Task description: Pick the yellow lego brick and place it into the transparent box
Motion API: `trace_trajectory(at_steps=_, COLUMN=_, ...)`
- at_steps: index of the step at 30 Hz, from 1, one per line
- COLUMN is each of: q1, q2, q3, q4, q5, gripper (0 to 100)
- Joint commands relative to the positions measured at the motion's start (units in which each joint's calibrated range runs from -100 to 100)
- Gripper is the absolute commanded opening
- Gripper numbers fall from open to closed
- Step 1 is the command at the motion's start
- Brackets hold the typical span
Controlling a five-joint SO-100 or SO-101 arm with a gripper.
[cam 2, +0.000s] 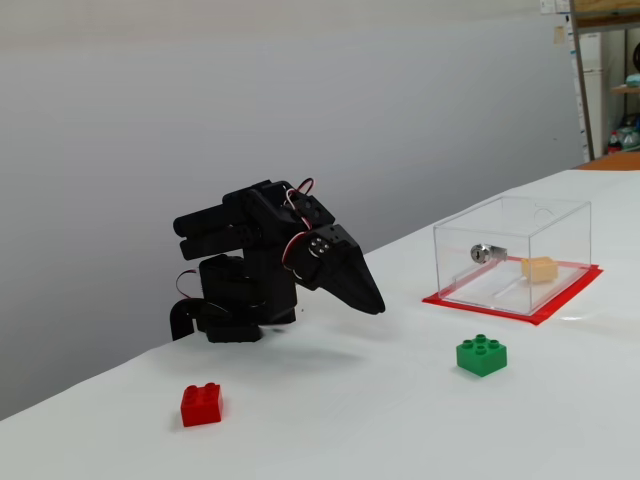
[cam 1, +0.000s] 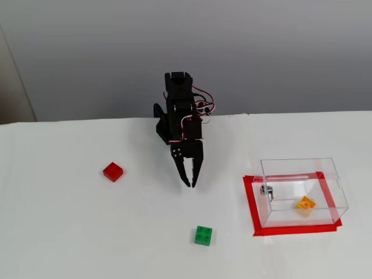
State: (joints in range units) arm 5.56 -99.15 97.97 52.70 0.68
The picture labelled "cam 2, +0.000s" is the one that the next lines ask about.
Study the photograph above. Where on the black table clamp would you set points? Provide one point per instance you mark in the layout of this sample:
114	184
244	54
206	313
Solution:
180	320

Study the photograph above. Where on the brown wooden tabletop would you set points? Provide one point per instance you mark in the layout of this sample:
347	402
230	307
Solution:
620	161

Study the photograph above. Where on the green lego brick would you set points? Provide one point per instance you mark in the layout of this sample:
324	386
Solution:
480	357

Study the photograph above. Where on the white cabinet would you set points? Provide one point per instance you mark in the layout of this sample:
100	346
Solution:
595	55

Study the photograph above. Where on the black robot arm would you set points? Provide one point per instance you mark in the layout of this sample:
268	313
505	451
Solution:
240	280

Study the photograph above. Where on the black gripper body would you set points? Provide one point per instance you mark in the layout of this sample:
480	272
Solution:
344	256

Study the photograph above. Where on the transparent plastic box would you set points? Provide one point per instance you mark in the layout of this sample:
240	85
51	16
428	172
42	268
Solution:
480	280

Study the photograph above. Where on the yellow lego brick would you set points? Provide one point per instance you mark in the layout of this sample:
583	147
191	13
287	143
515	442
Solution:
540	270

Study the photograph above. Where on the silver cam lock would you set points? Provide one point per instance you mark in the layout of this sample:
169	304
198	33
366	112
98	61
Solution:
479	255

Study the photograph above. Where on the teal object on shelf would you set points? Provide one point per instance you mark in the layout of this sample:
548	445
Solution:
634	80

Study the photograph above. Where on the grey metal shelf rack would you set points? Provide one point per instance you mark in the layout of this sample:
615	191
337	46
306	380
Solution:
584	100

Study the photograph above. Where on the red lego brick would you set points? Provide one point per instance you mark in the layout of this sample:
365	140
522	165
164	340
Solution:
200	407

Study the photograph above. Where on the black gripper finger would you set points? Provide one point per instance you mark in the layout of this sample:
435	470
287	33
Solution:
367	287
345	290

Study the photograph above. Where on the bottle with red cap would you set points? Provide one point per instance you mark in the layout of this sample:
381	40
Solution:
614	145

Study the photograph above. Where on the yellow sticky note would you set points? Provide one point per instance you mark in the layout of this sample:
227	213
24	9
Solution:
558	34

